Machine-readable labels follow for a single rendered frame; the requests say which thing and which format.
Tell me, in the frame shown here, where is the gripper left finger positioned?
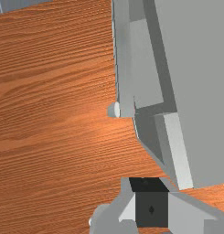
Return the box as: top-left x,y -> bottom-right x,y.
89,177 -> 153,234

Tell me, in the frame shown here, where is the grey microwave oven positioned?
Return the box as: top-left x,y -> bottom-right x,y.
107,0 -> 224,191

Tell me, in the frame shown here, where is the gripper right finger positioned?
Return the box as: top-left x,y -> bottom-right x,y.
151,177 -> 224,234

